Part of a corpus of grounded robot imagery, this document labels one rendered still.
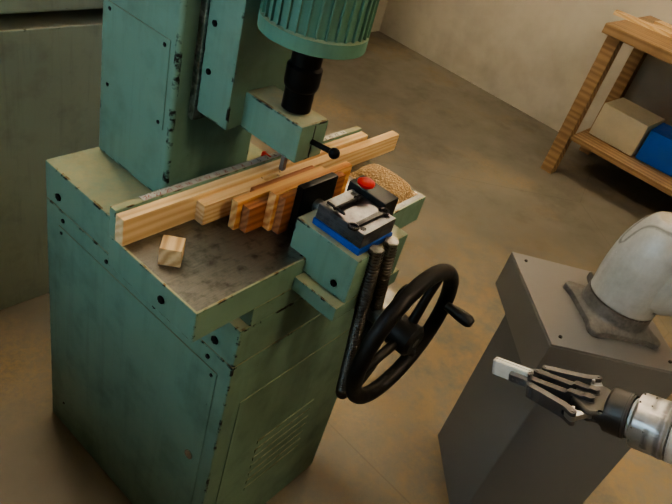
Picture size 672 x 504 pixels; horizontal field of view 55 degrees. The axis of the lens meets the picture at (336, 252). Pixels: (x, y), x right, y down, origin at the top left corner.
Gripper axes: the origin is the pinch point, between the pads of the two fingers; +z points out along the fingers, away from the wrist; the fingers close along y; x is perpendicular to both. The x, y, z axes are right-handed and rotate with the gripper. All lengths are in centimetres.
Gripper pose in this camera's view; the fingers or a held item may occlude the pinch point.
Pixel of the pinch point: (512, 371)
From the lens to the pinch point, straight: 119.0
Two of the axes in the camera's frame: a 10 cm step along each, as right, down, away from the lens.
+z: -7.7, -2.5, 5.9
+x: 0.3, 9.1, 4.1
